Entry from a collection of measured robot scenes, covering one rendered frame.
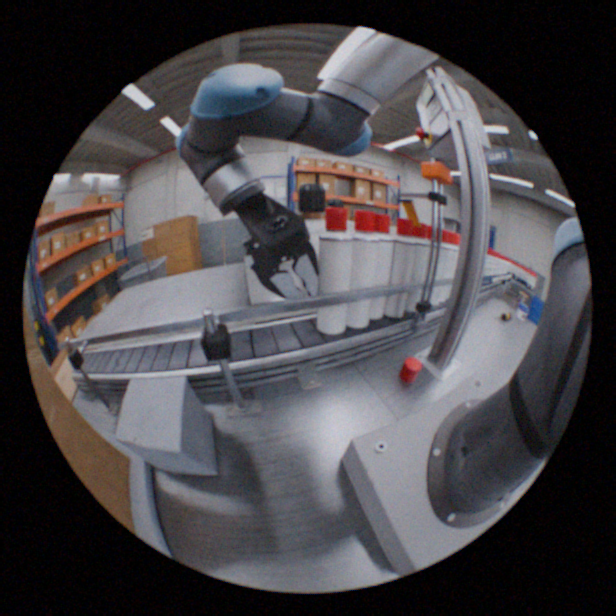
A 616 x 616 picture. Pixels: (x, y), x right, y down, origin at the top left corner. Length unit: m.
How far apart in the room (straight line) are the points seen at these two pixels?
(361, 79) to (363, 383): 0.42
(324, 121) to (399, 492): 0.35
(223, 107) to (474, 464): 0.34
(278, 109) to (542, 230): 8.03
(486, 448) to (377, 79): 0.35
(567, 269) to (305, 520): 0.30
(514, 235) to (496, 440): 8.04
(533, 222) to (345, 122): 8.01
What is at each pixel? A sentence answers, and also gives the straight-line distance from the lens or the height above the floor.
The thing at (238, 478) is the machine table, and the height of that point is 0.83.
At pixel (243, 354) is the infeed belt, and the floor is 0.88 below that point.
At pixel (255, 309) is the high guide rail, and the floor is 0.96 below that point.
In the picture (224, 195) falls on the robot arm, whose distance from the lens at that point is 0.25.
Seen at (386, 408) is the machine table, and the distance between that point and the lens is 0.30.
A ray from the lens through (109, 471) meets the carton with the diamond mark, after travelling 0.29.
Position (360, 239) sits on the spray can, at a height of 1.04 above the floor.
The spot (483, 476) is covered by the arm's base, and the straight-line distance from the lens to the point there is 0.19.
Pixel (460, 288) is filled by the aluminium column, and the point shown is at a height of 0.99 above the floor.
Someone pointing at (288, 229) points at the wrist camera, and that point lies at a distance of 0.17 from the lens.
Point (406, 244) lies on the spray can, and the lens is 0.36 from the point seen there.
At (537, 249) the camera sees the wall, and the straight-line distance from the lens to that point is 7.96.
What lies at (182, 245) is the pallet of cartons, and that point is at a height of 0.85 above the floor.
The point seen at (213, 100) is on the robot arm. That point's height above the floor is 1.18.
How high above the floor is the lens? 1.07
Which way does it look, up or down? 27 degrees down
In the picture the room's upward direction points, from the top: straight up
